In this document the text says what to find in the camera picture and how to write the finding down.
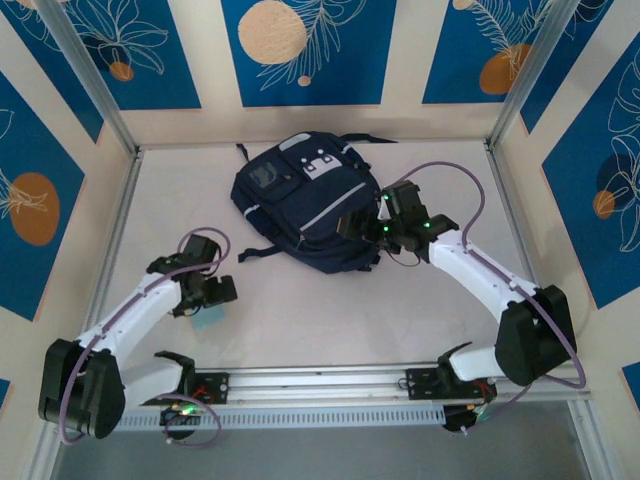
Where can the light blue sticky note pad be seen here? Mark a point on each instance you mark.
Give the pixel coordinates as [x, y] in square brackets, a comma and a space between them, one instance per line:
[210, 321]

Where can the navy blue student backpack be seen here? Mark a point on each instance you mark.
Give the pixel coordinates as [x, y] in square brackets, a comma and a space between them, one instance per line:
[300, 210]

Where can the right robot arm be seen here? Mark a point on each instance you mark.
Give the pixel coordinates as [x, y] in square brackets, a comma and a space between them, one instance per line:
[535, 340]

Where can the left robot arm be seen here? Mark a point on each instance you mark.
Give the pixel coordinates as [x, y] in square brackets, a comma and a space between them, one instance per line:
[80, 390]

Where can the black connector box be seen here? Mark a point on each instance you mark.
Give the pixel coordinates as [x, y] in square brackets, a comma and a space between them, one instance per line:
[462, 420]
[180, 420]

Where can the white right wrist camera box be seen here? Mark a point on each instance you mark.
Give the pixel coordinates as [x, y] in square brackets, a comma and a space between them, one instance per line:
[384, 210]

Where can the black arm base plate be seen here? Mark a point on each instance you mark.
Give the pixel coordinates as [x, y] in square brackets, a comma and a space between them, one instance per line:
[417, 384]
[217, 387]

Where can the aluminium mounting rail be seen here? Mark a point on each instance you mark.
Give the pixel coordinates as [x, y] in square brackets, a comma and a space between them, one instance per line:
[320, 387]

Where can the aluminium frame post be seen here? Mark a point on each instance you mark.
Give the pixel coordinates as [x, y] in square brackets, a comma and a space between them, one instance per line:
[85, 75]
[530, 70]

